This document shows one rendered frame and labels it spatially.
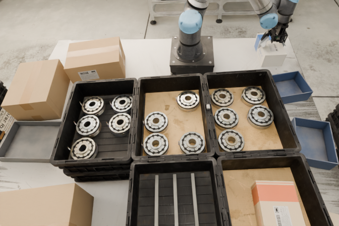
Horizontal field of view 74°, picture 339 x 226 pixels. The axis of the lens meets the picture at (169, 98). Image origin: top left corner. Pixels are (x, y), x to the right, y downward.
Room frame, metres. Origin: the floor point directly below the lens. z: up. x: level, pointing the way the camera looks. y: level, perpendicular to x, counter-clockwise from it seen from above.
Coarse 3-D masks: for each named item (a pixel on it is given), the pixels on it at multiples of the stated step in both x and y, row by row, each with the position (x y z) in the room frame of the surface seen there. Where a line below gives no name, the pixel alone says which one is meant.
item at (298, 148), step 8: (216, 72) 0.69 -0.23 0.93; (224, 72) 0.69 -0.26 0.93; (232, 72) 0.68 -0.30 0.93; (240, 72) 0.68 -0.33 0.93; (248, 72) 0.67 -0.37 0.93; (256, 72) 0.67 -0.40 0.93; (272, 80) 0.61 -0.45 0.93; (208, 88) 0.60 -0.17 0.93; (208, 96) 0.56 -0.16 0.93; (280, 104) 0.48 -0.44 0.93; (288, 120) 0.41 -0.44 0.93; (216, 136) 0.37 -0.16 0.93; (296, 136) 0.34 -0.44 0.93; (216, 144) 0.34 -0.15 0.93; (296, 144) 0.31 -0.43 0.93; (216, 152) 0.31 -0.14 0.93; (224, 152) 0.31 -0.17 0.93; (232, 152) 0.31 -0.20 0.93; (248, 152) 0.30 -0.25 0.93; (256, 152) 0.30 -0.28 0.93; (264, 152) 0.29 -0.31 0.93; (272, 152) 0.29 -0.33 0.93; (280, 152) 0.29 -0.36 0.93; (288, 152) 0.28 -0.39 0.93
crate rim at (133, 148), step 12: (204, 96) 0.56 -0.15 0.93; (204, 108) 0.50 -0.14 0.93; (132, 144) 0.38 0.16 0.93; (132, 156) 0.33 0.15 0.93; (144, 156) 0.33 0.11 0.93; (156, 156) 0.32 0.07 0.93; (168, 156) 0.32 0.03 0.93; (180, 156) 0.31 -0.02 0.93; (192, 156) 0.31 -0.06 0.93; (204, 156) 0.30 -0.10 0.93
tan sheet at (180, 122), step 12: (156, 96) 0.67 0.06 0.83; (168, 96) 0.66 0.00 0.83; (156, 108) 0.60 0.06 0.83; (168, 108) 0.59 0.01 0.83; (144, 120) 0.54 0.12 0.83; (168, 120) 0.53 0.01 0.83; (180, 120) 0.52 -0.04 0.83; (192, 120) 0.52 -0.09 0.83; (144, 132) 0.48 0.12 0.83; (168, 132) 0.47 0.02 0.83; (180, 132) 0.46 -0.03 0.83; (156, 144) 0.42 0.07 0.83; (192, 144) 0.40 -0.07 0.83
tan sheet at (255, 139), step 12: (240, 96) 0.62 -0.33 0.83; (216, 108) 0.56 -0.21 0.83; (240, 108) 0.55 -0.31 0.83; (240, 120) 0.49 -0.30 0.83; (216, 132) 0.44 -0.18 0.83; (240, 132) 0.43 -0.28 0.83; (252, 132) 0.42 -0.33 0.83; (264, 132) 0.42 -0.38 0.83; (276, 132) 0.41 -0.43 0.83; (252, 144) 0.37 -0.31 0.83; (264, 144) 0.37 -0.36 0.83; (276, 144) 0.36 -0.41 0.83
